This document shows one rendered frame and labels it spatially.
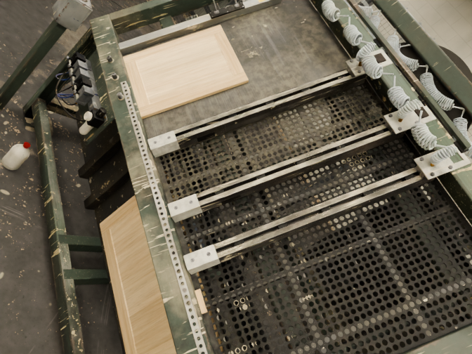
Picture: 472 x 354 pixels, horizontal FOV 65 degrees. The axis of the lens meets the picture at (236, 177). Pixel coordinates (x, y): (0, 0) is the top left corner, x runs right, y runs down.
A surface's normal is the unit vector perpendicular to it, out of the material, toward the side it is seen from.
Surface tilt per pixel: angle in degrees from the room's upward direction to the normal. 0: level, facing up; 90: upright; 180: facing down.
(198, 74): 58
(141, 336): 90
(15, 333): 0
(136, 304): 90
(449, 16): 90
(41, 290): 0
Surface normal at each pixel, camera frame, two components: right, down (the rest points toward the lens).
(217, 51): -0.09, -0.45
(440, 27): -0.57, -0.19
